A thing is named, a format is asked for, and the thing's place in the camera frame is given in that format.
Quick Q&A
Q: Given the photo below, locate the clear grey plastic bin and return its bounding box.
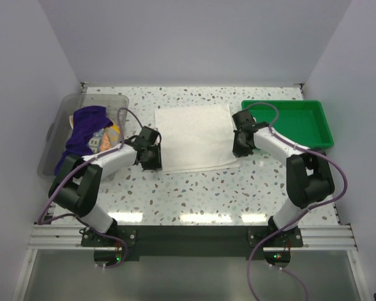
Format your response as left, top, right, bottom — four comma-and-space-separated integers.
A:
38, 93, 129, 181

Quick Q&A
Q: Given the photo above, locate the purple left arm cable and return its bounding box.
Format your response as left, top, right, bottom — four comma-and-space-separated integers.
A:
36, 107, 147, 270

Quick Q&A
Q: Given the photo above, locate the green plastic tray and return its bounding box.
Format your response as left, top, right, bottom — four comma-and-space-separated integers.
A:
241, 100, 334, 149

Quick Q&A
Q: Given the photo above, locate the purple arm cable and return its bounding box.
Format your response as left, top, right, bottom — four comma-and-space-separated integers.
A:
36, 107, 147, 270
246, 102, 347, 301

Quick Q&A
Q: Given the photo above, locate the colourful patterned towel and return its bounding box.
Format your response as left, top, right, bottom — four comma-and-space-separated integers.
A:
68, 115, 123, 156

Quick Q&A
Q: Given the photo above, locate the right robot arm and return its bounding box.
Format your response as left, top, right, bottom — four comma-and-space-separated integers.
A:
232, 110, 335, 246

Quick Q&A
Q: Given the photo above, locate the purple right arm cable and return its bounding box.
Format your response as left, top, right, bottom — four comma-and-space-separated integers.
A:
246, 102, 347, 301

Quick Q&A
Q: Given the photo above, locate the white towel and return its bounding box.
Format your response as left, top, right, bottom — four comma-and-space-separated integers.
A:
155, 104, 241, 174

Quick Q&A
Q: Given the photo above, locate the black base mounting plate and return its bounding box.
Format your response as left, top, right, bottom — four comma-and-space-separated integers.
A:
79, 225, 303, 265

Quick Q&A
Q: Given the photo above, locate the purple towel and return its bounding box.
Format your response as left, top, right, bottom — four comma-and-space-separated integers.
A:
55, 105, 113, 175

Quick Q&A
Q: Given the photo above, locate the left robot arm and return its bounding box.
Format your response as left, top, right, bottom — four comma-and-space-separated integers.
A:
48, 126, 162, 246

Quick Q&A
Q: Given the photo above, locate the aluminium frame rail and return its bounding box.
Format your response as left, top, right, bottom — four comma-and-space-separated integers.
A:
27, 225, 358, 251

